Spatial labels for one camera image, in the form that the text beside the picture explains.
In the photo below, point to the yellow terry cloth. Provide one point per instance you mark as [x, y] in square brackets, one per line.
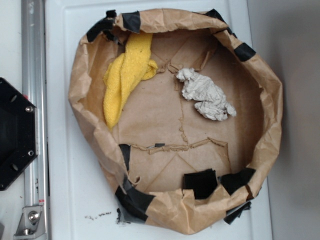
[125, 73]

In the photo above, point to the brown paper bag bin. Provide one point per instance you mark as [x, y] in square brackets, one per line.
[167, 165]

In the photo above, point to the crumpled white paper towel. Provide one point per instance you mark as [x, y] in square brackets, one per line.
[211, 101]

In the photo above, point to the white tray board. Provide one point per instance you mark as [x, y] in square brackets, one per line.
[82, 204]

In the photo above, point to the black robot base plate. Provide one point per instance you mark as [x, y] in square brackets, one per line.
[18, 144]

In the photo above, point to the metal corner bracket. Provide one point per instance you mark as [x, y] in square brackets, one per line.
[32, 224]

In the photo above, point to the aluminium extrusion rail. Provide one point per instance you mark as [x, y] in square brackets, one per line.
[33, 52]

